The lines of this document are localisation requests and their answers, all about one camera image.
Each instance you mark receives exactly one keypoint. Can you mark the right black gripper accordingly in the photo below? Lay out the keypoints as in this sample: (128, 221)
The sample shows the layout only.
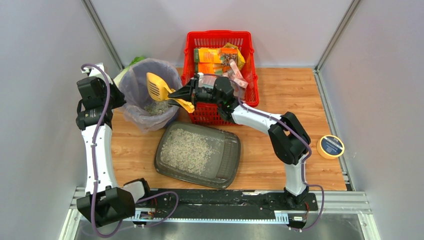
(193, 93)

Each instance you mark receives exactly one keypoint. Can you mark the yellow litter scoop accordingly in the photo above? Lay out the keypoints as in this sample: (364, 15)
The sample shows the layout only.
(158, 90)

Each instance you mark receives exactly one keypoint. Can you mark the grey litter box tray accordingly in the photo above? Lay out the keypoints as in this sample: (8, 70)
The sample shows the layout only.
(197, 154)

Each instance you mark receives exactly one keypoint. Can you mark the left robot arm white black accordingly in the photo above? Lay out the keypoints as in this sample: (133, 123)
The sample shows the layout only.
(104, 201)

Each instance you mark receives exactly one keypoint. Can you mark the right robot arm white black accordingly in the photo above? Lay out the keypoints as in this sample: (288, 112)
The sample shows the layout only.
(290, 142)

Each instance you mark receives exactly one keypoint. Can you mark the orange box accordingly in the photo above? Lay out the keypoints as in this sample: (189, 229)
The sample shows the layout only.
(209, 68)
(207, 55)

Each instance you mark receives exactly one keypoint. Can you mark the orange box top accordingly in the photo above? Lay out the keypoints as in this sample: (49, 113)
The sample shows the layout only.
(207, 55)

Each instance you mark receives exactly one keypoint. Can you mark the yellow snack bag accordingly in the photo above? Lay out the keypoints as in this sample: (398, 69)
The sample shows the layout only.
(240, 60)

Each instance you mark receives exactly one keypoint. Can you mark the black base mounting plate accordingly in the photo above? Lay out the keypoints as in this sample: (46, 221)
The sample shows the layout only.
(225, 206)

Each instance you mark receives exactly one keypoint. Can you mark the yellow tape roll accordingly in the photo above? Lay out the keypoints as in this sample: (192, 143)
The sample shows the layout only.
(330, 147)

